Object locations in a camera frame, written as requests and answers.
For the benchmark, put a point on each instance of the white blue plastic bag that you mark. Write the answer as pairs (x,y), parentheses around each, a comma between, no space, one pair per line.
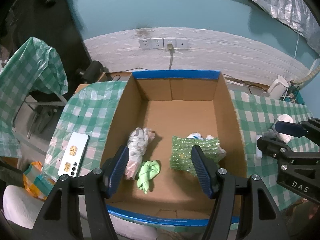
(197,136)

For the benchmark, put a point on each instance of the grey pink bag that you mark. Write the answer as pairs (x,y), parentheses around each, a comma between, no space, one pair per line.
(140,140)

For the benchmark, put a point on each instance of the white towel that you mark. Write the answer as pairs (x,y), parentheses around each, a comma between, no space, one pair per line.
(285,118)

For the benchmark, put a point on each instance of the black jacket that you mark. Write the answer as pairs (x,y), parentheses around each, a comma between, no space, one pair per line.
(37,17)

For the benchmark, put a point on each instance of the black cylindrical device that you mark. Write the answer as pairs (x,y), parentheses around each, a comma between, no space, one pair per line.
(92,70)

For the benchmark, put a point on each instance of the white electric kettle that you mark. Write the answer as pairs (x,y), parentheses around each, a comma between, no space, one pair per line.
(277,86)

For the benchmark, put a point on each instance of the white foam tube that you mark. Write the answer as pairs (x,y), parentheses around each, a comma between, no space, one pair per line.
(259,152)

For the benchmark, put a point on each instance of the wall socket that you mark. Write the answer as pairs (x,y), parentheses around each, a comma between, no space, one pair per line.
(157,43)
(182,43)
(170,41)
(145,43)

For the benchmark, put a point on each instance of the orange yellow bag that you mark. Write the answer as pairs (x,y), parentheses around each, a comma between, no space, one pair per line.
(32,180)

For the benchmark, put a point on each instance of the green bubble wrap packet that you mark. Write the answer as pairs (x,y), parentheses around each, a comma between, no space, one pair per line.
(182,152)

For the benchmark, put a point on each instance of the blue cardboard box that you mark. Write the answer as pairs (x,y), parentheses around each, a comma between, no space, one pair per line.
(180,110)

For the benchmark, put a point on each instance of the light green cloth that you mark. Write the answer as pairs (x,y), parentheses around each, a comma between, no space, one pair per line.
(147,172)

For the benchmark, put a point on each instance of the metal chair frame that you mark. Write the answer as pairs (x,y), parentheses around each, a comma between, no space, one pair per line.
(47,103)

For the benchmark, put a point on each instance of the grey sock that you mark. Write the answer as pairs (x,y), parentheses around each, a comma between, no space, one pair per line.
(271,133)

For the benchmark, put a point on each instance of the pink white plastic bag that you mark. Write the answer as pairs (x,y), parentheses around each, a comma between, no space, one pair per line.
(133,166)

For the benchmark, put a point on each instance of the silver tarp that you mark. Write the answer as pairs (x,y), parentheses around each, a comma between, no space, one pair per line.
(287,7)

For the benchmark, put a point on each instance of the white smartphone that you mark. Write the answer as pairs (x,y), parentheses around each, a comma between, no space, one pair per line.
(75,155)

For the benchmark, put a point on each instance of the green checked tablecloth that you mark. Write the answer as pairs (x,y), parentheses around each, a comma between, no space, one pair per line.
(252,110)

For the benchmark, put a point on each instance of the green checked chair cover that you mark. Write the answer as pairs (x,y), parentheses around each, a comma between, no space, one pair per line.
(27,75)

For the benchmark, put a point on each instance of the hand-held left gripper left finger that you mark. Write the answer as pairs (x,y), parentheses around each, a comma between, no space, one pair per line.
(117,170)

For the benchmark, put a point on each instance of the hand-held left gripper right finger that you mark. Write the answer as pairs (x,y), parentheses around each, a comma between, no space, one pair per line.
(202,172)

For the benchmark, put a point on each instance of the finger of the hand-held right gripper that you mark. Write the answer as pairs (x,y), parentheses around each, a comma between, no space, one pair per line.
(290,128)
(272,146)

